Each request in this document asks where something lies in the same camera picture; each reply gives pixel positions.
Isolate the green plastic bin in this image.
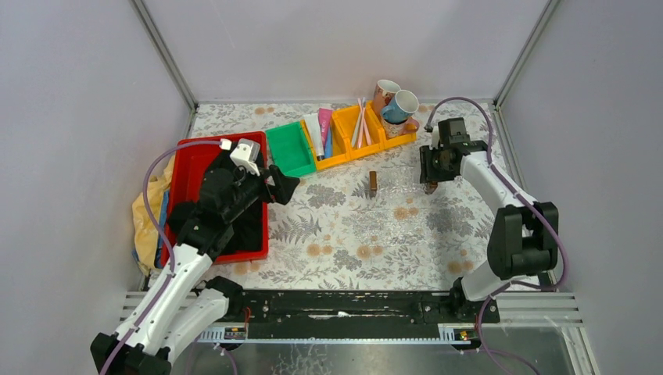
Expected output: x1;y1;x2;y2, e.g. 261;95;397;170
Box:
265;122;317;177

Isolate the blue toothpaste tube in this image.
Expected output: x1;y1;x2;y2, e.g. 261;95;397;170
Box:
324;129;333;159

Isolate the yellow bin with toothbrushes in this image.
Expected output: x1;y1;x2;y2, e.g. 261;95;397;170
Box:
331;101;386;160

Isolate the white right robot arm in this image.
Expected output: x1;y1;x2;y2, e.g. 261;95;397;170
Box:
420;118;558;322

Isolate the blue ceramic mug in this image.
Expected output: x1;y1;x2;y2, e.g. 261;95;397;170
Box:
380;90;419;124

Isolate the yellow cloth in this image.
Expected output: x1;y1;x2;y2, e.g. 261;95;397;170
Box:
131;156;175;276

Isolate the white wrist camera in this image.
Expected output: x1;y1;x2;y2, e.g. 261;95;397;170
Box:
230;138;260;176
430;128;441;148

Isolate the pink toothpaste tube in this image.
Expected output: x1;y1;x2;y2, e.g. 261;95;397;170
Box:
318;108;332;153

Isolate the pink pumpkin-face mug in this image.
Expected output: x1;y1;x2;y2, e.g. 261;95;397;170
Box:
382;117;420;139

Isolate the yellow bin with toothpaste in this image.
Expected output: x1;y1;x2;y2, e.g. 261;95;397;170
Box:
300;120;350;171

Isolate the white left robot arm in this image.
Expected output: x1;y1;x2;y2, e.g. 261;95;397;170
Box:
91;164;300;374

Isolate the yellow bin with mugs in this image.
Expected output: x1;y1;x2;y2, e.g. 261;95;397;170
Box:
364;100;419;150

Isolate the blue cloth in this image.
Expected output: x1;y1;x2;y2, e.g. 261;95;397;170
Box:
154;189;170;269

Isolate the white toothpaste tube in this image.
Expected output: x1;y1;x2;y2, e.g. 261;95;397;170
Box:
304;113;324;161

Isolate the black cloth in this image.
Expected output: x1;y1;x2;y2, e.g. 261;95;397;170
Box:
167;154;265;260

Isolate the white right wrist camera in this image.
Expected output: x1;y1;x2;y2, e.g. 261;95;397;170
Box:
430;128;441;148

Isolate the pink toothbrush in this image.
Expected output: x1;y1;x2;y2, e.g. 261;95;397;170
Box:
353;98;366;148
360;100;372;148

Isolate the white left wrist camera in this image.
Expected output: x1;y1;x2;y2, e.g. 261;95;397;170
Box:
230;138;260;176

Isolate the red plastic tray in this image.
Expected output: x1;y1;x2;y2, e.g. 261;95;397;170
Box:
167;131;269;265

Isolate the floral orange-handled mug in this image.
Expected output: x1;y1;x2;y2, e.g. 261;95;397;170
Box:
371;79;401;116

